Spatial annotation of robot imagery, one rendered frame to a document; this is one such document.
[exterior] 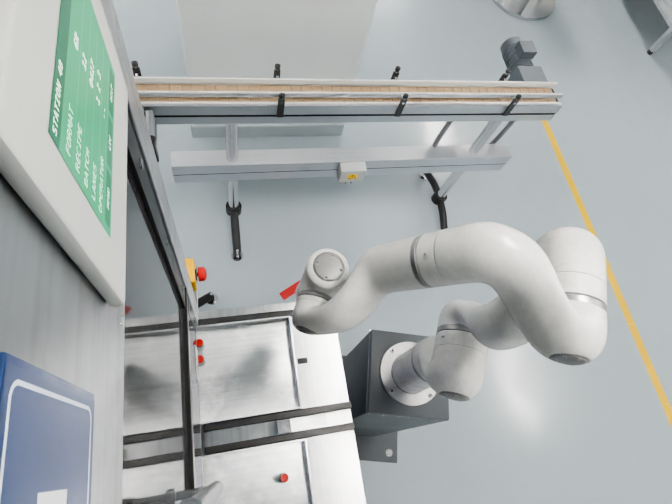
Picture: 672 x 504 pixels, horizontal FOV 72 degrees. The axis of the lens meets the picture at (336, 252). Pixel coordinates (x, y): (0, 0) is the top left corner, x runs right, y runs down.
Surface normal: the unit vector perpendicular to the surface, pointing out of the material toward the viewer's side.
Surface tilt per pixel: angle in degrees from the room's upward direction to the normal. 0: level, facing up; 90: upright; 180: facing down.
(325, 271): 2
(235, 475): 0
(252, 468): 0
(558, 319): 56
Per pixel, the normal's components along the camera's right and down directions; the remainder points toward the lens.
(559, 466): 0.18, -0.41
